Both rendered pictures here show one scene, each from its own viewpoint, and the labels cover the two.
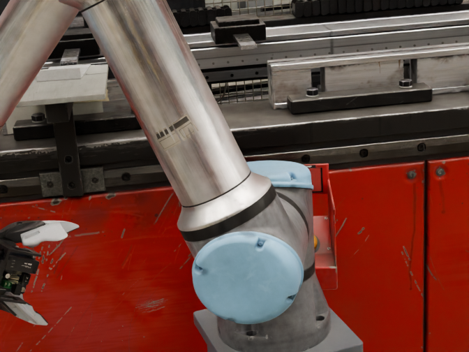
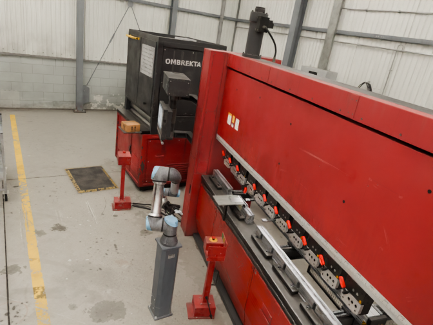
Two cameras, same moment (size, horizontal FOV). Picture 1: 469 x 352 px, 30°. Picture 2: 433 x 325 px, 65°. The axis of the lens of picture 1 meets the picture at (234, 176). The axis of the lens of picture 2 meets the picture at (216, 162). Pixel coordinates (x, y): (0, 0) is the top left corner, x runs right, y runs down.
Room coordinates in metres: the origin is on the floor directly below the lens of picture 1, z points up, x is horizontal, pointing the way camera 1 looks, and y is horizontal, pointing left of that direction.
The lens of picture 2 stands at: (0.59, -2.48, 2.51)
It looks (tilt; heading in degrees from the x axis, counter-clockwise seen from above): 21 degrees down; 73
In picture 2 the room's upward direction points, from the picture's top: 10 degrees clockwise
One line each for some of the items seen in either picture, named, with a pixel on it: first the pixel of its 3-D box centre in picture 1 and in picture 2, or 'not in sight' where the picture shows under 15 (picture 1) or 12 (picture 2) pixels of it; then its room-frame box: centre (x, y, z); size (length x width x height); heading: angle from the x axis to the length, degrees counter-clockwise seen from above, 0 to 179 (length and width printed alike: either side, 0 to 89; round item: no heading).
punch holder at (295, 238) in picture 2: not in sight; (301, 233); (1.88, -0.64, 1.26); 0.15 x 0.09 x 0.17; 95
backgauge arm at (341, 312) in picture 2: not in sight; (359, 314); (2.29, -0.98, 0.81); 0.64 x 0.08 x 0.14; 5
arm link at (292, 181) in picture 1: (266, 214); (169, 225); (1.04, -0.04, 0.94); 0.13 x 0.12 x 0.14; 170
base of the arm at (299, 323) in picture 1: (272, 293); (169, 236); (1.04, -0.04, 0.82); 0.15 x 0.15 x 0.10
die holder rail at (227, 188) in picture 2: not in sight; (221, 182); (1.74, 0.88, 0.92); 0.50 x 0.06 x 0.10; 95
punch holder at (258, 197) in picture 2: not in sight; (263, 194); (1.82, -0.04, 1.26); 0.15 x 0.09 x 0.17; 95
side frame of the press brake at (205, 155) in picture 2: not in sight; (226, 150); (1.87, 1.32, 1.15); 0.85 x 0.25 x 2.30; 5
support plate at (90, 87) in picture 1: (59, 84); (228, 200); (1.64, 0.32, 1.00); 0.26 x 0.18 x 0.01; 5
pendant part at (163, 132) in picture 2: not in sight; (165, 120); (1.10, 1.49, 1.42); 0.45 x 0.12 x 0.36; 91
